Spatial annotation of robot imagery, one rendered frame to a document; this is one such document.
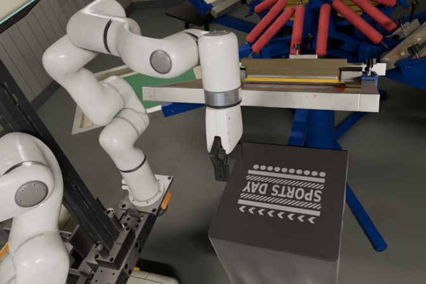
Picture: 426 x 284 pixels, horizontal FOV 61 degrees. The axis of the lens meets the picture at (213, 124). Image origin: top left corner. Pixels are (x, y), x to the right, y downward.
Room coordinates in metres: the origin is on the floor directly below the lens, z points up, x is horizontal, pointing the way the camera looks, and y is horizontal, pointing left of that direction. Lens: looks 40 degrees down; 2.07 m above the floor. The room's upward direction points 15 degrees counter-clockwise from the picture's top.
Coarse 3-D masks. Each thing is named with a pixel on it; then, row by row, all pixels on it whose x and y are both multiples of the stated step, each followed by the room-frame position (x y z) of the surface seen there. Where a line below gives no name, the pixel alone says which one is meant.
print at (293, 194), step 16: (256, 176) 0.96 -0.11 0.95; (272, 176) 0.94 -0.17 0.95; (288, 176) 0.91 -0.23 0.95; (304, 176) 0.89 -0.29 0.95; (320, 176) 0.87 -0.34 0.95; (256, 192) 0.88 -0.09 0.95; (272, 192) 0.86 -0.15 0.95; (288, 192) 0.84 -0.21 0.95; (304, 192) 0.82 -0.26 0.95; (320, 192) 0.80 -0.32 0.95; (240, 208) 0.83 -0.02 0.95; (256, 208) 0.81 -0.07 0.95; (272, 208) 0.79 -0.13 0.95; (288, 208) 0.77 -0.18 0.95; (304, 208) 0.76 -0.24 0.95; (320, 208) 0.74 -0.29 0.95
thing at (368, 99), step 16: (192, 80) 1.06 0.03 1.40; (368, 80) 0.93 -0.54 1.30; (144, 96) 0.83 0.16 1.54; (160, 96) 0.80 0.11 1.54; (176, 96) 0.78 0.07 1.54; (192, 96) 0.76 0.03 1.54; (256, 96) 0.68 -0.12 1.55; (272, 96) 0.67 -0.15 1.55; (288, 96) 0.65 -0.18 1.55; (304, 96) 0.63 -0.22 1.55; (320, 96) 0.61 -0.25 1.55; (336, 96) 0.60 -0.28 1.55; (352, 96) 0.58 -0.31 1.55; (368, 96) 0.57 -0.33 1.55
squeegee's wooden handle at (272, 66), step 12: (252, 60) 1.26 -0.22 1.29; (264, 60) 1.23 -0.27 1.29; (276, 60) 1.21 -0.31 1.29; (288, 60) 1.19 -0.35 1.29; (300, 60) 1.16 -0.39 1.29; (312, 60) 1.14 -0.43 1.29; (324, 60) 1.12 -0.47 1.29; (336, 60) 1.10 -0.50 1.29; (252, 72) 1.23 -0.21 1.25; (264, 72) 1.21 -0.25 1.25; (276, 72) 1.18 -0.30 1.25; (288, 72) 1.16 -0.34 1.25; (300, 72) 1.14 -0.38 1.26; (312, 72) 1.12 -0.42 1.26; (324, 72) 1.10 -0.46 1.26; (336, 72) 1.08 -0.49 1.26
